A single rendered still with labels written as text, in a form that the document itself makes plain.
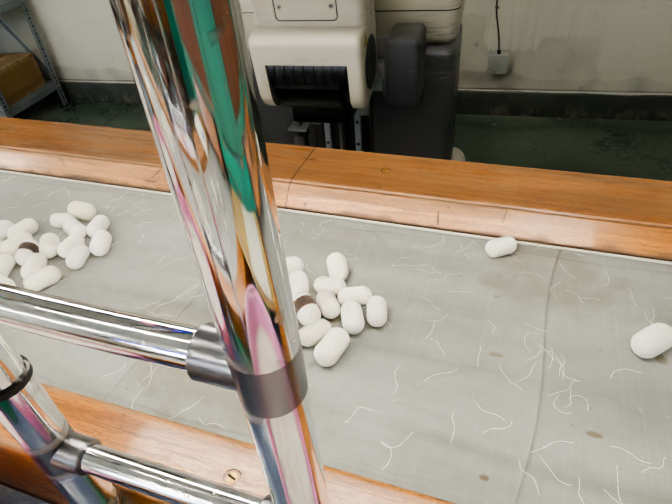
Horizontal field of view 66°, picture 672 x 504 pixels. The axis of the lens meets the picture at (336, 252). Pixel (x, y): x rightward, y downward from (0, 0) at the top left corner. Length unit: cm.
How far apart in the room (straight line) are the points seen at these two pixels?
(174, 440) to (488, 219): 38
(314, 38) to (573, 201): 60
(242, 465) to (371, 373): 13
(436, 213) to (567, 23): 197
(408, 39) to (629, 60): 158
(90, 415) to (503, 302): 36
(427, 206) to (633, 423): 29
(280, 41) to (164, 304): 64
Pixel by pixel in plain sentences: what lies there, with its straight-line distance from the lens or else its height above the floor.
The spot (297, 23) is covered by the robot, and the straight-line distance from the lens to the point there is 107.
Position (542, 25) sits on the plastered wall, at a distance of 249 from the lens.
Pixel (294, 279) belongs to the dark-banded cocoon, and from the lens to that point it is 50.
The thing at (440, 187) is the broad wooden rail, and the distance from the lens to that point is 60.
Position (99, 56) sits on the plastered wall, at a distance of 319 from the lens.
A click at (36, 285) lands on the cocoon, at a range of 61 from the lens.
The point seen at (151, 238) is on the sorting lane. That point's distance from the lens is 63.
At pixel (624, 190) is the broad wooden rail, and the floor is 76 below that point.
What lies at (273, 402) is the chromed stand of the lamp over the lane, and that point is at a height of 96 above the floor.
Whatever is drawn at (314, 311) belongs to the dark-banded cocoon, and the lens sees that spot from 46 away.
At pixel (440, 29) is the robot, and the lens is 128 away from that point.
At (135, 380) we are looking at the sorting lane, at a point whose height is 74.
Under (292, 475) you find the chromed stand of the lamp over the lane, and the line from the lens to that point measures 20.
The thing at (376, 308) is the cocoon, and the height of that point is 76.
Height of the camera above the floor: 109
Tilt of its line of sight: 39 degrees down
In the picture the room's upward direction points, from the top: 6 degrees counter-clockwise
